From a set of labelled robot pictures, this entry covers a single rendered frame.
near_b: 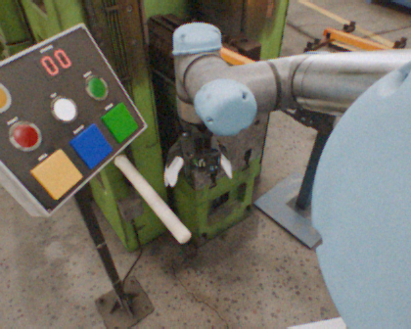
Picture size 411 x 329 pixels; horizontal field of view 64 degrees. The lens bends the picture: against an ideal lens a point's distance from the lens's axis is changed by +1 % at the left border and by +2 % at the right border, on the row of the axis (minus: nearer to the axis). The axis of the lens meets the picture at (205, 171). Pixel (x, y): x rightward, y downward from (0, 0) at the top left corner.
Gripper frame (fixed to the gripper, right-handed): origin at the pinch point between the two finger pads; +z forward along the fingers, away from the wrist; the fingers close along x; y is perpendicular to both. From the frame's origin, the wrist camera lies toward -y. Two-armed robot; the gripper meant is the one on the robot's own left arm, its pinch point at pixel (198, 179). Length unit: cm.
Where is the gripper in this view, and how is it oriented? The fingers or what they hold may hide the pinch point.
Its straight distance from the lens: 76.3
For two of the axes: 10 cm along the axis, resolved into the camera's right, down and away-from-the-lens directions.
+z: 0.0, 7.1, 7.1
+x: 9.8, -1.3, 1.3
